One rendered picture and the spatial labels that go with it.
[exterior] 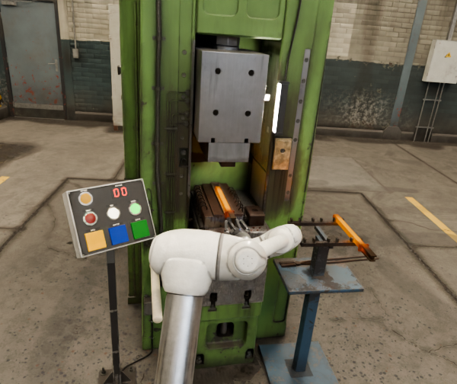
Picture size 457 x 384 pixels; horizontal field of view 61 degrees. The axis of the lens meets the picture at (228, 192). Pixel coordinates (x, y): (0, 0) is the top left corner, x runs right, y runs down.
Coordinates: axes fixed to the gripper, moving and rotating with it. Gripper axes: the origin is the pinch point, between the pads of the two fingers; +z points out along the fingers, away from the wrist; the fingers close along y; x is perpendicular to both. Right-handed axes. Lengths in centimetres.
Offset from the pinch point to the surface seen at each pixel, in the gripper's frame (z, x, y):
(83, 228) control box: -17, 7, -67
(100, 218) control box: -13, 9, -60
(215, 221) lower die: 5.1, -4.6, -7.0
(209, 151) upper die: 6.6, 32.4, -11.6
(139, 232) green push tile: -11.9, 0.7, -44.3
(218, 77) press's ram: 8, 66, -9
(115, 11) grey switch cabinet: 556, 77, -80
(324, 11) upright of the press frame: 24, 96, 42
